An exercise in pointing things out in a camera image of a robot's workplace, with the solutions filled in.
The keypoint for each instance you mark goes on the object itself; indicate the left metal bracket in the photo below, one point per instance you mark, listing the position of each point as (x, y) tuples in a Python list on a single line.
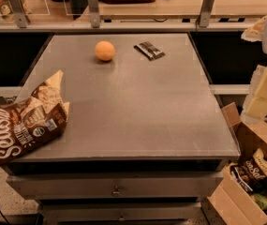
[(19, 13)]

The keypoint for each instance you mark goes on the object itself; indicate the green snack pack in box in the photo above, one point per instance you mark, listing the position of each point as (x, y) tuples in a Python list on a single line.
[(260, 200)]

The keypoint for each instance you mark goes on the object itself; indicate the orange ball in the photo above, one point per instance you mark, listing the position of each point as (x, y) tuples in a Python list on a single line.
[(104, 51)]

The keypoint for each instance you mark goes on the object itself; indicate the brown sea salt chip bag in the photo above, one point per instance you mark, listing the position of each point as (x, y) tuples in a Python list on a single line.
[(26, 125)]

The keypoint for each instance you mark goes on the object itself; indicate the black rxbar chocolate bar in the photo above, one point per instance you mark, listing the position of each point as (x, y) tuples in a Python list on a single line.
[(149, 50)]

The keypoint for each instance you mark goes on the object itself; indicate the metal bracket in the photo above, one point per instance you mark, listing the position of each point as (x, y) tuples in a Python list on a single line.
[(19, 13), (205, 13), (94, 13)]

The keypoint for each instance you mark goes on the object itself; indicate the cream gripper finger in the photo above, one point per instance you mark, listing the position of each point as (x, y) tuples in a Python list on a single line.
[(254, 33), (256, 101)]

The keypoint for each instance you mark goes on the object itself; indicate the upper grey drawer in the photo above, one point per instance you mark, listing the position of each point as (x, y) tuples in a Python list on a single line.
[(115, 185)]

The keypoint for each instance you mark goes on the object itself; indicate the lower grey drawer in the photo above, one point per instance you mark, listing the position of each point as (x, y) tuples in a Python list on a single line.
[(119, 212)]

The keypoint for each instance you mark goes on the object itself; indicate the right metal bracket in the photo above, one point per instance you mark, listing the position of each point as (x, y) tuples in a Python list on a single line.
[(205, 13)]

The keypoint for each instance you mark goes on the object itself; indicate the small chip bag in box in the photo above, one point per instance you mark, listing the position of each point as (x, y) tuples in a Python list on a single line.
[(250, 173)]

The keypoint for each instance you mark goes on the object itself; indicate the middle metal bracket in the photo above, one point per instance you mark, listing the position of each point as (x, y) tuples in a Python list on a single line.
[(94, 13)]

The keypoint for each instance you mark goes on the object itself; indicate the cardboard box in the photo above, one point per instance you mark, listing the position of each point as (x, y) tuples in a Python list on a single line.
[(241, 197)]

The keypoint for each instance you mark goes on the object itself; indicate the grey drawer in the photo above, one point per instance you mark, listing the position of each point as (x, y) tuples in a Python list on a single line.
[(119, 212), (115, 185)]

